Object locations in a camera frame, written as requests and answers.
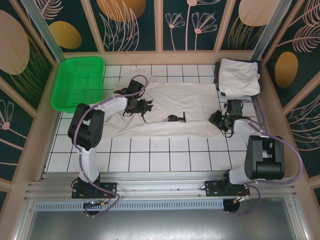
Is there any grey metal sheet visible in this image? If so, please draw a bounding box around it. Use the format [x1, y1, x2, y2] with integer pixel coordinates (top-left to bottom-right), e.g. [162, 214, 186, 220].
[14, 197, 308, 240]

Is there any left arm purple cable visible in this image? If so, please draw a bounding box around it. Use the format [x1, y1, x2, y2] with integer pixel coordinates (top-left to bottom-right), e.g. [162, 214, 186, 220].
[73, 74, 149, 218]

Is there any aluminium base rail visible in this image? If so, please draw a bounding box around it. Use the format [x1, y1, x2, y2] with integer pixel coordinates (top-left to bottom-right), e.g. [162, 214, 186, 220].
[23, 171, 298, 201]

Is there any folded plain white t-shirt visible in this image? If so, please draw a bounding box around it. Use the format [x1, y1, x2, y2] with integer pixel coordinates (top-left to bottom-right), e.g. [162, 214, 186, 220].
[217, 58, 261, 98]

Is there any white t-shirt with robot print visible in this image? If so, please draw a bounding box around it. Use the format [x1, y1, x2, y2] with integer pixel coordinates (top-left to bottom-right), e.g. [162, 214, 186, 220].
[103, 65, 222, 138]

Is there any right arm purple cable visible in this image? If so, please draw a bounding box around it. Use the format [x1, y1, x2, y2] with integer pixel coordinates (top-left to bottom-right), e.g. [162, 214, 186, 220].
[226, 99, 305, 216]

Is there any slotted grey cable duct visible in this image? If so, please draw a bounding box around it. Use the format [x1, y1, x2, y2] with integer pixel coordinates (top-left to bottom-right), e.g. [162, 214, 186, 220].
[34, 199, 225, 211]

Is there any green plastic basket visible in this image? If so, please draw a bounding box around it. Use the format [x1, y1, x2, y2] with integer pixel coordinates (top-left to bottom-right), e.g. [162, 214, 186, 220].
[50, 56, 106, 114]

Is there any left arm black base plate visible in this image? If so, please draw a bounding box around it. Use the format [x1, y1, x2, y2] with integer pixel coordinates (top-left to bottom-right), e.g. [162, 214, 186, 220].
[71, 182, 118, 200]

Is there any folded white cloth stack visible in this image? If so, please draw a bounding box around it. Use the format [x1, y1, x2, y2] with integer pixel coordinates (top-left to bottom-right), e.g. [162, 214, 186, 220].
[213, 59, 263, 98]

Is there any aluminium corner post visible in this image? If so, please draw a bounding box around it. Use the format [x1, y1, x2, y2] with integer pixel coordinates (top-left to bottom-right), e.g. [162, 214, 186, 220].
[19, 0, 72, 72]
[251, 0, 287, 60]

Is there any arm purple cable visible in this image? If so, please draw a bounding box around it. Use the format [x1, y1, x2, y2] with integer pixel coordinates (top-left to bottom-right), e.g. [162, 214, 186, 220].
[226, 99, 305, 216]
[73, 74, 149, 218]

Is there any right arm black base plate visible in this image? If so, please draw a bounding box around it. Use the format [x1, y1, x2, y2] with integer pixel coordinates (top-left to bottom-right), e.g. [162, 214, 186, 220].
[204, 180, 250, 198]

